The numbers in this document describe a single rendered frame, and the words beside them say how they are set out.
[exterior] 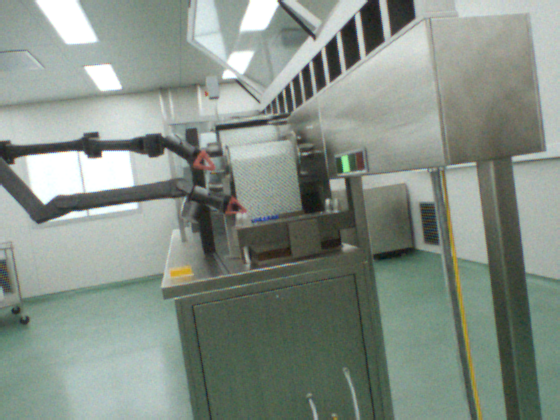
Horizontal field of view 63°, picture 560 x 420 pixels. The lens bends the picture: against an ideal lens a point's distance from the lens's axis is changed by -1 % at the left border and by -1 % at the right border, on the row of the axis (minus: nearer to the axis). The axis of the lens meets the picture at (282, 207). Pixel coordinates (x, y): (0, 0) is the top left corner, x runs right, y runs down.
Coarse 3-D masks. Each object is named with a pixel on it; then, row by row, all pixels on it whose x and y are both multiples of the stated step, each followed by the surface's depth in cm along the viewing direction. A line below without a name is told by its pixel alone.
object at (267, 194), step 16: (256, 176) 170; (272, 176) 171; (288, 176) 173; (240, 192) 169; (256, 192) 170; (272, 192) 171; (288, 192) 173; (240, 208) 169; (256, 208) 170; (272, 208) 172; (288, 208) 173
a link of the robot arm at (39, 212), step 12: (0, 168) 145; (0, 180) 144; (12, 180) 145; (12, 192) 145; (24, 192) 146; (24, 204) 145; (36, 204) 146; (48, 204) 146; (36, 216) 144; (48, 216) 146; (60, 216) 152
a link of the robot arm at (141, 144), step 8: (88, 136) 186; (96, 136) 187; (136, 136) 169; (144, 136) 166; (152, 136) 166; (96, 144) 183; (104, 144) 180; (112, 144) 177; (120, 144) 175; (128, 144) 172; (136, 144) 169; (144, 144) 167; (152, 144) 166; (96, 152) 186; (136, 152) 171; (144, 152) 168; (152, 152) 167; (160, 152) 169
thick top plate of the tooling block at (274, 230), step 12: (300, 216) 163; (312, 216) 155; (324, 216) 155; (336, 216) 156; (348, 216) 157; (240, 228) 150; (252, 228) 150; (264, 228) 151; (276, 228) 152; (324, 228) 155; (336, 228) 156; (240, 240) 149; (252, 240) 150; (264, 240) 151; (276, 240) 152
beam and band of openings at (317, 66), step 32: (352, 0) 125; (384, 0) 108; (416, 0) 95; (448, 0) 95; (320, 32) 153; (352, 32) 138; (384, 32) 111; (288, 64) 197; (320, 64) 168; (352, 64) 139; (288, 96) 212
